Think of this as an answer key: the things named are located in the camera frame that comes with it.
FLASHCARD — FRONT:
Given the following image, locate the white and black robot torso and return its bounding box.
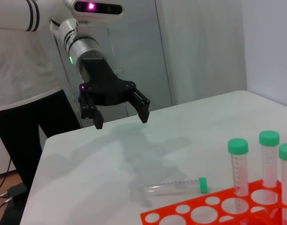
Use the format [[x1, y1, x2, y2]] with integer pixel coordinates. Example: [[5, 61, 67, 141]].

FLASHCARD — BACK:
[[0, 24, 82, 225]]

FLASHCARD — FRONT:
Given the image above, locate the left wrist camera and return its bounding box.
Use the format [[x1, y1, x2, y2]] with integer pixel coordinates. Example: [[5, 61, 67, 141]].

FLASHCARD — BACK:
[[63, 0, 123, 24]]

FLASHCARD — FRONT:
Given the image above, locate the thin dark floor cable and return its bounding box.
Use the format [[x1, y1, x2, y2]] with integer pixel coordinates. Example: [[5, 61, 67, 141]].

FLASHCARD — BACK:
[[0, 158, 13, 200], [0, 197, 14, 225]]

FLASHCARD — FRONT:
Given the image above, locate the small black box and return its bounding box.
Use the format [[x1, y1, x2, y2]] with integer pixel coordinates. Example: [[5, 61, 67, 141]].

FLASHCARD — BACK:
[[6, 183, 28, 203]]

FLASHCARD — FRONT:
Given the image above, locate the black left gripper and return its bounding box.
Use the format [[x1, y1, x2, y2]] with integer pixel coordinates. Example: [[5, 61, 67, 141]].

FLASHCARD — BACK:
[[78, 57, 151, 130]]

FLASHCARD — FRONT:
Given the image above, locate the orange plastic test tube rack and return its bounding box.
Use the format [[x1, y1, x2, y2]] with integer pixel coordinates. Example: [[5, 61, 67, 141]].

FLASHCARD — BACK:
[[140, 179, 287, 225]]

